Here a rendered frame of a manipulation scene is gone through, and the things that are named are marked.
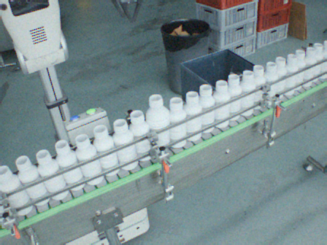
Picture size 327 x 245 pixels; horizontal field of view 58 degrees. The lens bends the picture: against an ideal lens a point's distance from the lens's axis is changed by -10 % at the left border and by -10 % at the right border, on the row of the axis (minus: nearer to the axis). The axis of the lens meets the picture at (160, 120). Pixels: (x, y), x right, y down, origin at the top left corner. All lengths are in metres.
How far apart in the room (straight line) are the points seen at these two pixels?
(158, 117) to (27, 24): 0.66
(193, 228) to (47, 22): 1.44
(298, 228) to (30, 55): 1.78
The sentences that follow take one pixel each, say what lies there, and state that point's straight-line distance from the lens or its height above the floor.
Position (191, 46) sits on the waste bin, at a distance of 2.76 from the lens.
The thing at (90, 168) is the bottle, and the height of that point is 1.07.
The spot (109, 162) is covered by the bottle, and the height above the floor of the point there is 1.06.
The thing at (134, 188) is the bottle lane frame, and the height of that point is 0.94.
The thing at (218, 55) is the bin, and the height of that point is 0.93.
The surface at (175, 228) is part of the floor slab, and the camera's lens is 2.02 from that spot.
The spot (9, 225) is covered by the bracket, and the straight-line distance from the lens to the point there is 0.86.
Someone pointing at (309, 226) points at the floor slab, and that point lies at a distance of 2.14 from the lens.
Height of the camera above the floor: 1.71
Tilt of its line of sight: 38 degrees down
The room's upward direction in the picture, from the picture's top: 6 degrees counter-clockwise
